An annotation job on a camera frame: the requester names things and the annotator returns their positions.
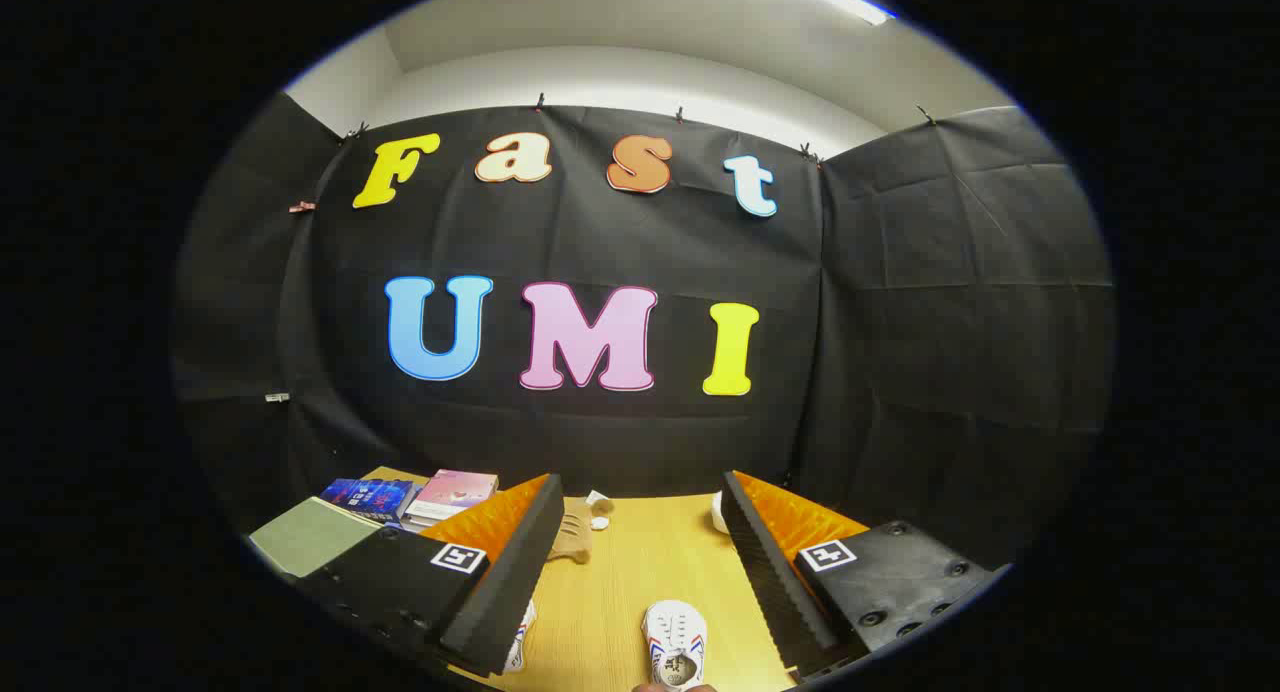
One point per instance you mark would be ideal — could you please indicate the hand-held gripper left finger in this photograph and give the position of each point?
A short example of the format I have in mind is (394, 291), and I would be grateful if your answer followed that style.
(510, 592)

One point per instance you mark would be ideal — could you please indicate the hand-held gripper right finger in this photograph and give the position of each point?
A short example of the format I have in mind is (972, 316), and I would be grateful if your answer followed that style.
(775, 582)

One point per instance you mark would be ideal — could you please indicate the white striped canvas shoe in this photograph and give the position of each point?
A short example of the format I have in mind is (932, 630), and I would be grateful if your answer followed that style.
(672, 632)
(522, 637)

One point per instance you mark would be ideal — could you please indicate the cream fabric storage box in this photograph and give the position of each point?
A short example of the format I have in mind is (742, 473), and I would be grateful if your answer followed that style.
(310, 537)

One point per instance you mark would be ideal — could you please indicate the brown plush toy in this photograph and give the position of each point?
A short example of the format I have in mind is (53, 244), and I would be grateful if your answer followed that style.
(572, 537)

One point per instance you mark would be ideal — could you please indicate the white round plush toy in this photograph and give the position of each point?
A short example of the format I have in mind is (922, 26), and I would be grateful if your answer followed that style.
(718, 517)

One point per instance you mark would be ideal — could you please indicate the pink book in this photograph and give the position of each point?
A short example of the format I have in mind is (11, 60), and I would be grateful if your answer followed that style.
(455, 490)

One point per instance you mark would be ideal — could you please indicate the grey book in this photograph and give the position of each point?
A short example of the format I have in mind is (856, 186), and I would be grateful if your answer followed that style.
(418, 521)

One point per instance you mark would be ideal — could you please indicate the blue book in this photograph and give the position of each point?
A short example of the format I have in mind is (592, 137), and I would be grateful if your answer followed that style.
(368, 495)

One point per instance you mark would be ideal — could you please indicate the black backdrop cloth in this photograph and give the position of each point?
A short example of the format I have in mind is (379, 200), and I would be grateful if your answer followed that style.
(900, 322)

